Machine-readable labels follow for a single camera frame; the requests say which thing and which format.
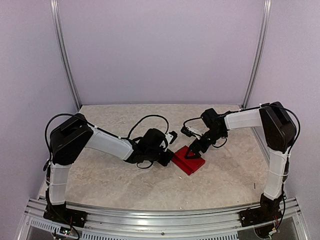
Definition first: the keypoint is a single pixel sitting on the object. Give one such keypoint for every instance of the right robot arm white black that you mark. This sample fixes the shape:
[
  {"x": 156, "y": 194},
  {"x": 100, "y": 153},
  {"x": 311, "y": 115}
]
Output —
[{"x": 280, "y": 134}]

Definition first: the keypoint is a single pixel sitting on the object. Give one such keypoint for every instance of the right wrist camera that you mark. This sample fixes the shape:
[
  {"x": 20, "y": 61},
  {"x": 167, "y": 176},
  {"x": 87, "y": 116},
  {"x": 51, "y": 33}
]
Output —
[{"x": 191, "y": 132}]

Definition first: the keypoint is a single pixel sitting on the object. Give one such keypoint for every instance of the right aluminium frame post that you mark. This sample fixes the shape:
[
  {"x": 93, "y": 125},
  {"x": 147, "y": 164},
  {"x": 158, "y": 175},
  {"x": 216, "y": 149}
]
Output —
[{"x": 258, "y": 52}]

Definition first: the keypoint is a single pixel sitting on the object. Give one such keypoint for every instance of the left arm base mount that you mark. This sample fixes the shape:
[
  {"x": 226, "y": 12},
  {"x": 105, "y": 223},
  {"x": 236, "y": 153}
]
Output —
[{"x": 75, "y": 218}]

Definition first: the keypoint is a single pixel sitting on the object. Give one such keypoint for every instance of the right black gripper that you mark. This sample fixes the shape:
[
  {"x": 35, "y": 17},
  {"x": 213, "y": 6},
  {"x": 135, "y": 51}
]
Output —
[{"x": 193, "y": 147}]

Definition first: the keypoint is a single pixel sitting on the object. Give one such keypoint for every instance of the left aluminium frame post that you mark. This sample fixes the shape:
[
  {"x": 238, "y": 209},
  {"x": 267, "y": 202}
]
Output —
[{"x": 54, "y": 5}]

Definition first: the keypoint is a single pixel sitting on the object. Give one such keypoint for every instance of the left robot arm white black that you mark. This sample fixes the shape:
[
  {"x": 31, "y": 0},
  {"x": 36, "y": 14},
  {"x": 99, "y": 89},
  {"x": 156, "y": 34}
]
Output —
[{"x": 67, "y": 141}]

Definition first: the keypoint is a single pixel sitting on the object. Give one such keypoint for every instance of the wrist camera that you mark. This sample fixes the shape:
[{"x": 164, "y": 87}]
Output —
[
  {"x": 171, "y": 137},
  {"x": 191, "y": 132}
]

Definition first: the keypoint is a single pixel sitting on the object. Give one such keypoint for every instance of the red paper box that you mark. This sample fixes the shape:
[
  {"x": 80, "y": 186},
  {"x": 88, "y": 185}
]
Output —
[{"x": 189, "y": 166}]

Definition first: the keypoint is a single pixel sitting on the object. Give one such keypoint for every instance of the aluminium frame post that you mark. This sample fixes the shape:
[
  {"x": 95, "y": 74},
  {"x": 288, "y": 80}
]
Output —
[
  {"x": 54, "y": 5},
  {"x": 258, "y": 52}
]

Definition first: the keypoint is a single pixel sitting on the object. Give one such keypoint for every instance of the front aluminium rail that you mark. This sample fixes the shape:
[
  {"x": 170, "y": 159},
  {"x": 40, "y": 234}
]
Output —
[{"x": 103, "y": 223}]

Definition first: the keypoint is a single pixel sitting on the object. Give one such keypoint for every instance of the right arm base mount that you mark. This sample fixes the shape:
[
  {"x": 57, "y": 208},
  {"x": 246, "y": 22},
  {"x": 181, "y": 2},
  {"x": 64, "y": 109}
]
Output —
[{"x": 255, "y": 216}]

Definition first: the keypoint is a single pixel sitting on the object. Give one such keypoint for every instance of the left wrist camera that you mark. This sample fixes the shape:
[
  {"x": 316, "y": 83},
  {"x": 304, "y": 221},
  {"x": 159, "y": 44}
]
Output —
[{"x": 171, "y": 137}]

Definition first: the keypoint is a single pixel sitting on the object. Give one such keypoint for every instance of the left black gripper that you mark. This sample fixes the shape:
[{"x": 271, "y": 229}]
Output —
[{"x": 164, "y": 162}]

